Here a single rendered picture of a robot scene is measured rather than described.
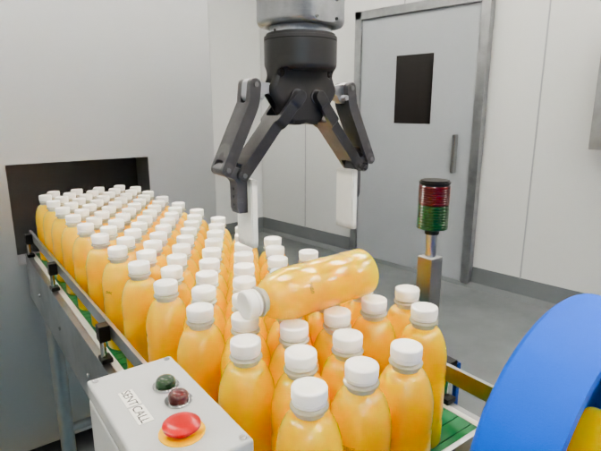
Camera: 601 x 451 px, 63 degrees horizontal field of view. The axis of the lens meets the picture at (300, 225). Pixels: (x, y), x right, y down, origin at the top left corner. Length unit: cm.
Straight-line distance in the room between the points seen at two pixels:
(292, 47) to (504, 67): 354
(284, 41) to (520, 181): 352
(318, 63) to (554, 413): 36
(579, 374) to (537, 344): 4
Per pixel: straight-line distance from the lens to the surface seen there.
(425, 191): 100
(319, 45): 50
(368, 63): 459
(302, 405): 53
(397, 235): 448
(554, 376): 43
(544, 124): 387
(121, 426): 54
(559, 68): 386
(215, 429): 52
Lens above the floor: 140
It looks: 13 degrees down
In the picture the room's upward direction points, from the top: straight up
